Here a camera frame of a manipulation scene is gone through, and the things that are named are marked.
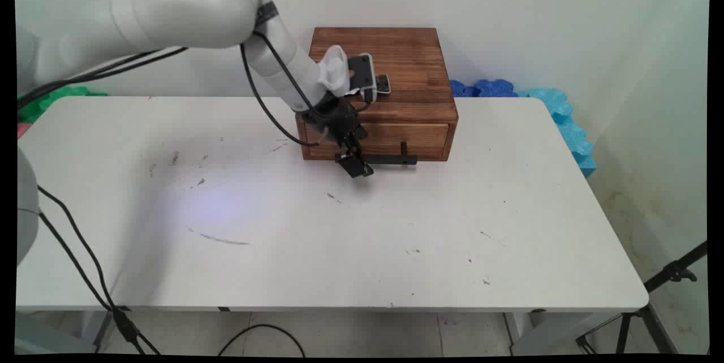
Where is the black drawer handle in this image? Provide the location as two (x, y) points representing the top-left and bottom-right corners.
(362, 141), (419, 167)

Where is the black tripod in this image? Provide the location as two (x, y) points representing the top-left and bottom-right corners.
(576, 241), (708, 355)

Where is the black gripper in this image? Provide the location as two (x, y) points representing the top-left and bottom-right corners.
(304, 96), (374, 179)

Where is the black cable strap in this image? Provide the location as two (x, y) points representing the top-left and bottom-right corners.
(254, 1), (279, 28)

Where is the green foam mat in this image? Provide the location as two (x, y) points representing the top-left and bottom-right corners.
(17, 85), (109, 124)

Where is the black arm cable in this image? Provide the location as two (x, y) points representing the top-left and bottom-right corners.
(17, 29), (331, 148)

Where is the white table leg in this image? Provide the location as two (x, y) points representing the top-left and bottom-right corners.
(505, 312), (624, 356)
(16, 311), (111, 354)

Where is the black base cable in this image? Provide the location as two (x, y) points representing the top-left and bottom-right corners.
(37, 184), (162, 356)
(37, 211), (139, 356)

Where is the black floor cable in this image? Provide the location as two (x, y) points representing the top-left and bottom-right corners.
(218, 324), (307, 358)

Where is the dark wooden drawer cabinet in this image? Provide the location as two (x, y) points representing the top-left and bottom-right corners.
(295, 27), (459, 162)

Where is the cyan foam mat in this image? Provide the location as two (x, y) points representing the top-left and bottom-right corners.
(517, 88), (598, 178)

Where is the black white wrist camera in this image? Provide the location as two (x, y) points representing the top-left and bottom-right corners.
(346, 54), (377, 104)

